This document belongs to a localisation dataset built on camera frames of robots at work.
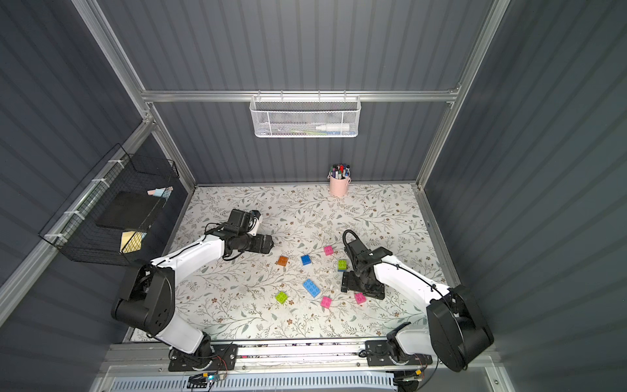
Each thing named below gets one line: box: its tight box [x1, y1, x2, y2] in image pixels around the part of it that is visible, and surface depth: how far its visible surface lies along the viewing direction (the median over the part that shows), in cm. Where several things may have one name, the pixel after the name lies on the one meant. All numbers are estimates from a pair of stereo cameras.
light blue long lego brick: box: [302, 278, 321, 299], surface depth 88 cm
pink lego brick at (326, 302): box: [320, 295, 333, 309], surface depth 85 cm
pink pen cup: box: [329, 176, 352, 198], surface depth 115 cm
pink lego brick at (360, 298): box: [354, 292, 368, 305], surface depth 85 cm
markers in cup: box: [329, 163, 352, 180], surface depth 111 cm
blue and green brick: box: [337, 259, 347, 272], surface depth 93 cm
